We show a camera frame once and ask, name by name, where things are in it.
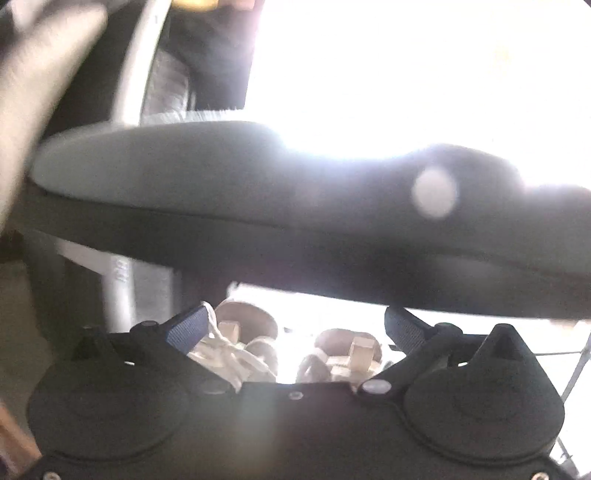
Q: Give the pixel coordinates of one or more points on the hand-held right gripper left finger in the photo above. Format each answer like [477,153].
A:
[188,328]

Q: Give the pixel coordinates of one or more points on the dark cloth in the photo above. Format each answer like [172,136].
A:
[217,50]

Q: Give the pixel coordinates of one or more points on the wooden furniture edge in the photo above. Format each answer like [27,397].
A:
[14,434]

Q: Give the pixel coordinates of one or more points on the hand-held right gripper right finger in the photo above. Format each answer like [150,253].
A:
[406,331]

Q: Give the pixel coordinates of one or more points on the pale blurred cloth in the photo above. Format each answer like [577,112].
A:
[32,92]

